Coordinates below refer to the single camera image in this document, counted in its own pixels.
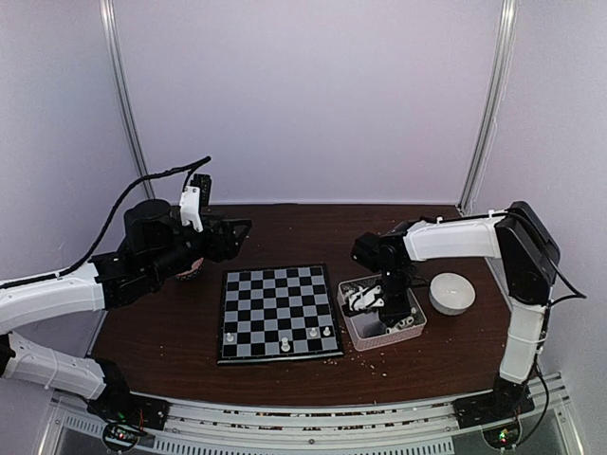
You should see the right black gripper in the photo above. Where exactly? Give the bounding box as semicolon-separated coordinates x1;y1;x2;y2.
377;264;413;326

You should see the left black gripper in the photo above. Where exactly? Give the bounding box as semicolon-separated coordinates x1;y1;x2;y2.
146;212;250;283

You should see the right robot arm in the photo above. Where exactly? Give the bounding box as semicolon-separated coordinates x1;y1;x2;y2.
343;201;561;419

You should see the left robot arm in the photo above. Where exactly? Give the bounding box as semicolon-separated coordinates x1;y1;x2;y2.
1;199;252;421

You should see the white chess piece pile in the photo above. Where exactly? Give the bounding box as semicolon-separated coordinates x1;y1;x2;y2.
385;308;419;334

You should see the pink plastic basket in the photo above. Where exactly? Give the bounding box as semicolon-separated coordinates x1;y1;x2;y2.
337;275;427;352

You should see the white ceramic bowl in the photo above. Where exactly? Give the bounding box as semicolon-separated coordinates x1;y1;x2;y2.
429;272;476;317

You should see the red patterned bowl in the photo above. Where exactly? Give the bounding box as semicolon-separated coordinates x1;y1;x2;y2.
174;259;204;282

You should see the black white chessboard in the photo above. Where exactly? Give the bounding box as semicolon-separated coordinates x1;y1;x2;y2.
216;264;344;365

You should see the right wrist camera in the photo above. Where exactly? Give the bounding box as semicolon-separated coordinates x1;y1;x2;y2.
344;284;385;316

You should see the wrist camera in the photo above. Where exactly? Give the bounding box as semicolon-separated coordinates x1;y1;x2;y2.
179;173;212;232
344;284;385;316

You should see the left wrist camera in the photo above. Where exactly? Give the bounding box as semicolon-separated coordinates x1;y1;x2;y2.
179;173;212;232

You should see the front aluminium rail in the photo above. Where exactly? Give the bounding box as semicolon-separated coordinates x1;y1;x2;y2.
42;373;584;455

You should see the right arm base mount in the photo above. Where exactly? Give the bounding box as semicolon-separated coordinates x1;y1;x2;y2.
452;375;535;451

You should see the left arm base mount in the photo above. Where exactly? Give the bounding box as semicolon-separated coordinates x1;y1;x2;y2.
84;381;170;454

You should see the left aluminium frame post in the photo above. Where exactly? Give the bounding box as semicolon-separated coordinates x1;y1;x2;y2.
99;0;148;177

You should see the aluminium frame post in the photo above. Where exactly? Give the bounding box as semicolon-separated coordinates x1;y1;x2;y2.
99;0;148;177
458;0;519;214

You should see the right aluminium frame post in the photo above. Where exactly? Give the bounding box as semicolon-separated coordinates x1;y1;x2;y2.
458;0;519;214

